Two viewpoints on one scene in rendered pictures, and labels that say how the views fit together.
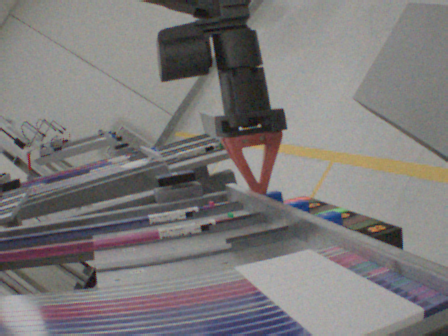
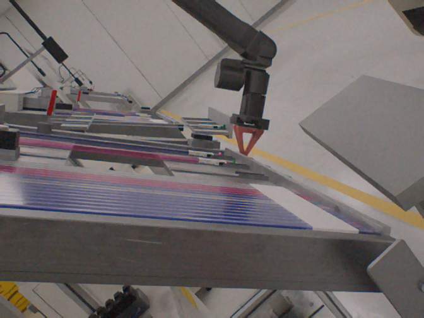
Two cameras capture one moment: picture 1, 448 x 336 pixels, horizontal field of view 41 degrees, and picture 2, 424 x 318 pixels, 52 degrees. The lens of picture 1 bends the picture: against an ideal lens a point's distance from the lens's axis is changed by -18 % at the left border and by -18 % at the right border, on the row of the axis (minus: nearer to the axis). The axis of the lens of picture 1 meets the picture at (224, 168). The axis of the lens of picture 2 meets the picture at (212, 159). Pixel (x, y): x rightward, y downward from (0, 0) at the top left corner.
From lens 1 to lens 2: 0.22 m
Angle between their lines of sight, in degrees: 6
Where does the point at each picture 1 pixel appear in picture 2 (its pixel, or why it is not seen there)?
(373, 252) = (321, 197)
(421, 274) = (353, 215)
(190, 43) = (236, 72)
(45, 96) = (79, 53)
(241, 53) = (259, 86)
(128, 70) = (142, 60)
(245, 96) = (253, 108)
